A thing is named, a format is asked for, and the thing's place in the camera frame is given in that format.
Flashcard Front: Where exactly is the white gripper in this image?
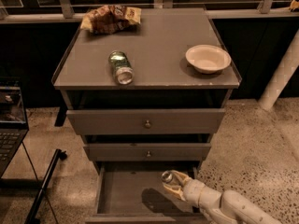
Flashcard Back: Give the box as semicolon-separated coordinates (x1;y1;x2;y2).
164;170;206;207

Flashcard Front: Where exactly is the blue silver redbull can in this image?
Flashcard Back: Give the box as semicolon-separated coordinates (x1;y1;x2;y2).
161;171;178;185

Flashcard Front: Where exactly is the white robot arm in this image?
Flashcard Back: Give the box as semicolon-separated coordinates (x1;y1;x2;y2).
162;170;282;224

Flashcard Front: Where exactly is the grey open bottom drawer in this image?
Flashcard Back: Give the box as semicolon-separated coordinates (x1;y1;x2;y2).
85;161;209;224

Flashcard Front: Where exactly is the grey middle drawer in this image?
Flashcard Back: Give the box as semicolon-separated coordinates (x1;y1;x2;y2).
84;143;211;161

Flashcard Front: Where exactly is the grey drawer cabinet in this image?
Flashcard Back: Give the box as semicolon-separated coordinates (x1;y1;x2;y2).
50;7;243;224

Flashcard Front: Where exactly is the grey top drawer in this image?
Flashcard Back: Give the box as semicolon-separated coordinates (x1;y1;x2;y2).
67;108;225;135

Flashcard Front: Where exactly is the green soda can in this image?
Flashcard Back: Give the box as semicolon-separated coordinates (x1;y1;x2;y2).
108;50;134;85

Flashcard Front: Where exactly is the white bowl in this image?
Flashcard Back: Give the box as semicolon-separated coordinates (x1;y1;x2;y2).
185;45;232;74

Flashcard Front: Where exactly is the black stand bar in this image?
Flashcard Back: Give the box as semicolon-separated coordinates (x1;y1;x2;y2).
24;149;67;224

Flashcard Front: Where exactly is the black laptop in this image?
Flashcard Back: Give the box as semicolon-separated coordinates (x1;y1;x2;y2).
0;77;29;177

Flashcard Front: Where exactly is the crumpled chip bag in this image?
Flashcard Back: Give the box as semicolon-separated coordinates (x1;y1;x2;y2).
80;5;142;35

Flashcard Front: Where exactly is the metal window railing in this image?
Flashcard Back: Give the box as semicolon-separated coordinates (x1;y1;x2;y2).
0;0;298;24

